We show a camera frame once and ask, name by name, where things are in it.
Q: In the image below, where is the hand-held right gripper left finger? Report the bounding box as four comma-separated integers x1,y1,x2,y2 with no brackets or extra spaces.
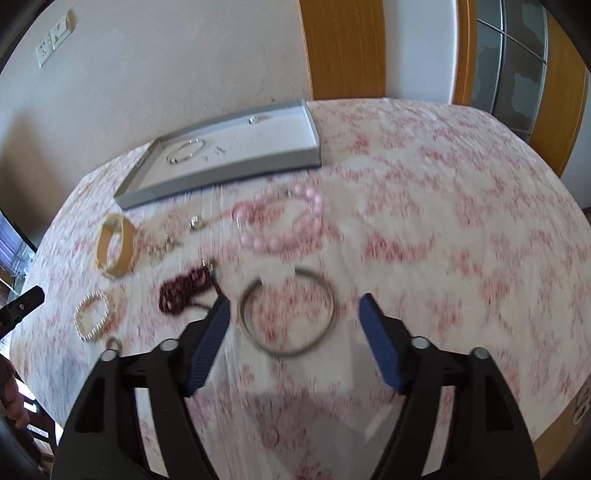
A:
51,295,232,480

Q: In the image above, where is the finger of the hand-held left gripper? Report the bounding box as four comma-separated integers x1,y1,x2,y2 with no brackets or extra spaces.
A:
0,285,45,340

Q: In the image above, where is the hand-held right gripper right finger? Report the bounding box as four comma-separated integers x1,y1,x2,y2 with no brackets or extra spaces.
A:
359,292,541,480

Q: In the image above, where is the pearl and gold bead bracelet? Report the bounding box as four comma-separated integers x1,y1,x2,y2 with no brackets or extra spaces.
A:
73,291,112,343

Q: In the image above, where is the dark red bead bracelet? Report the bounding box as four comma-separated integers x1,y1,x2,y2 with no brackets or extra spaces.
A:
158,259,218,317

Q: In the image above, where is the small silver chain earring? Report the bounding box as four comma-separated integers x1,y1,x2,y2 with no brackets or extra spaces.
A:
147,233,183,265

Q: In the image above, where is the pink bead bracelet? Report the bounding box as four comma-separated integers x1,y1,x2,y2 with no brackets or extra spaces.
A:
231,184,325,253

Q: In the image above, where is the wide gold bangle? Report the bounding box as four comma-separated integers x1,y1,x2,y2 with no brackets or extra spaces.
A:
96,213,136,280

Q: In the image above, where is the grey jewelry tray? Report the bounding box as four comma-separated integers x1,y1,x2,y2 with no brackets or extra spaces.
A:
114,99,322,210

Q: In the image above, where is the person's left hand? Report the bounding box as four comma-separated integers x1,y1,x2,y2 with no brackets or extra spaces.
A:
0,357,31,430

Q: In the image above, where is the glass display cabinet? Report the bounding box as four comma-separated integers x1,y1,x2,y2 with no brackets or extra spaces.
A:
0,210,38,301

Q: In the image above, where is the wooden chair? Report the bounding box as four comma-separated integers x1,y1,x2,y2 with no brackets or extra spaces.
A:
14,378,58,462

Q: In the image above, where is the pink floral tablecloth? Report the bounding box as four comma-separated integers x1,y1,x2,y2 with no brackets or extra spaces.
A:
9,98,591,480

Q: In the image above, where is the thin silver bangle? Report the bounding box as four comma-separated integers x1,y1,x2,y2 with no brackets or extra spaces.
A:
166,138,205,165

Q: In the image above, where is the wooden door panel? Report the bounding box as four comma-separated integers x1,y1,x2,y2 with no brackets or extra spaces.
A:
298,0,387,101

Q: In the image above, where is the wooden framed glass door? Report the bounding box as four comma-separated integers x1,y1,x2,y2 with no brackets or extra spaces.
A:
452,0,591,178

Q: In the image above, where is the white wall socket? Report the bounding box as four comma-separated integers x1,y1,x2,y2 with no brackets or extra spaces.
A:
36,33,55,68

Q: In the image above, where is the white wall switch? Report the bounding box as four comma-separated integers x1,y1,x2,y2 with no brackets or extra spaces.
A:
50,13,74,51

